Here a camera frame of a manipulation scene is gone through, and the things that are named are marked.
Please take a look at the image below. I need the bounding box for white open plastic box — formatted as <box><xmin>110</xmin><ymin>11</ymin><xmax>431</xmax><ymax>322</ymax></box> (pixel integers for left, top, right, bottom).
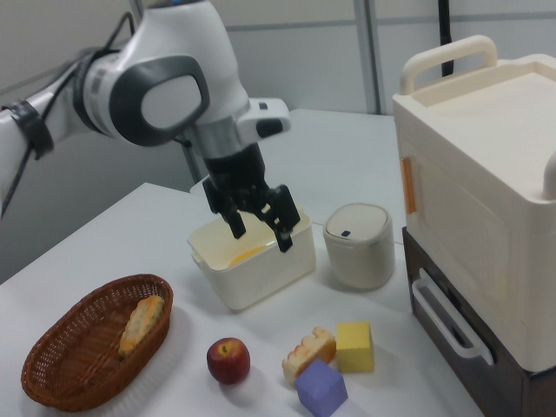
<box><xmin>187</xmin><ymin>202</ymin><xmax>317</xmax><ymax>312</ymax></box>

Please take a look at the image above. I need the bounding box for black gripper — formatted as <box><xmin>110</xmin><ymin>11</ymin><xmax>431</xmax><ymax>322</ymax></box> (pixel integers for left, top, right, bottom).
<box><xmin>202</xmin><ymin>142</ymin><xmax>302</xmax><ymax>255</ymax></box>

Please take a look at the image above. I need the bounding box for cream plastic crate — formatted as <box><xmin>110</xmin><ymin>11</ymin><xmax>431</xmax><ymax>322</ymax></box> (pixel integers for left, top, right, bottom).
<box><xmin>392</xmin><ymin>35</ymin><xmax>556</xmax><ymax>374</ymax></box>

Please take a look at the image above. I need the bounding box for purple foam cube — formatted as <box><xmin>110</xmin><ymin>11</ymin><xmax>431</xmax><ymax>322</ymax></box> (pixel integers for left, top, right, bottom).
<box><xmin>294</xmin><ymin>358</ymin><xmax>349</xmax><ymax>417</ymax></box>

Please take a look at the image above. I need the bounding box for brown wicker basket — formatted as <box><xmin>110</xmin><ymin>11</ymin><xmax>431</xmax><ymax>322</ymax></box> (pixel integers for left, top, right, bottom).
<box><xmin>20</xmin><ymin>273</ymin><xmax>175</xmax><ymax>414</ymax></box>

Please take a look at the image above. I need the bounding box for toy croissant bread slice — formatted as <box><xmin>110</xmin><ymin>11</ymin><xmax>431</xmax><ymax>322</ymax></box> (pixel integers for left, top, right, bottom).
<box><xmin>281</xmin><ymin>326</ymin><xmax>338</xmax><ymax>387</ymax></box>

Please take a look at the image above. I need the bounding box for dark brown drawer box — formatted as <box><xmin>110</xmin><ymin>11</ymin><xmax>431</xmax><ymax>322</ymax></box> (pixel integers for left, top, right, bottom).
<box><xmin>401</xmin><ymin>227</ymin><xmax>556</xmax><ymax>417</ymax></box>

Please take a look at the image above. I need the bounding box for white drawer handle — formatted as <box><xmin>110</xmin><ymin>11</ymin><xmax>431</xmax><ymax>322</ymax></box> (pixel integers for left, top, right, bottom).
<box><xmin>411</xmin><ymin>279</ymin><xmax>494</xmax><ymax>367</ymax></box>

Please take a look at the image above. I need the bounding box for toy bread loaf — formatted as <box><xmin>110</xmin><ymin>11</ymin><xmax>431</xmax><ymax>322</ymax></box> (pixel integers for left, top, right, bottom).
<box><xmin>117</xmin><ymin>295</ymin><xmax>167</xmax><ymax>359</ymax></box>

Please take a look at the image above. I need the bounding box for red toy apple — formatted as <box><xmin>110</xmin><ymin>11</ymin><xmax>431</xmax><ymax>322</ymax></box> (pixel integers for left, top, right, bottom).
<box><xmin>206</xmin><ymin>337</ymin><xmax>252</xmax><ymax>386</ymax></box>

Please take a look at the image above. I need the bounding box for yellow toy banana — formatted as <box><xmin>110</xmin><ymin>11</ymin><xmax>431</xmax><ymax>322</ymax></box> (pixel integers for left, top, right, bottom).
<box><xmin>228</xmin><ymin>245</ymin><xmax>267</xmax><ymax>268</ymax></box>

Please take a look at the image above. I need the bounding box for small cream trash can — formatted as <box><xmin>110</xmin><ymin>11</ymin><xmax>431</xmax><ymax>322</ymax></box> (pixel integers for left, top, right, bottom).
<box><xmin>321</xmin><ymin>202</ymin><xmax>396</xmax><ymax>292</ymax></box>

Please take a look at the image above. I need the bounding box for black vertical pole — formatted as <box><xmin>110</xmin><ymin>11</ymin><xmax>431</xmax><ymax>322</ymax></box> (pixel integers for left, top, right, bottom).
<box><xmin>435</xmin><ymin>0</ymin><xmax>455</xmax><ymax>77</ymax></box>

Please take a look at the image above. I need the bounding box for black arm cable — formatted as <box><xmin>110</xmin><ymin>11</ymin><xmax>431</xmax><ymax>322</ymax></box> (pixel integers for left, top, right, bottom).
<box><xmin>0</xmin><ymin>11</ymin><xmax>136</xmax><ymax>212</ymax></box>

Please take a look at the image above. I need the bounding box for yellow foam cube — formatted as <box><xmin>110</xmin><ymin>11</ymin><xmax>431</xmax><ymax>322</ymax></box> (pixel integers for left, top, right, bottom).
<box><xmin>335</xmin><ymin>321</ymin><xmax>375</xmax><ymax>374</ymax></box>

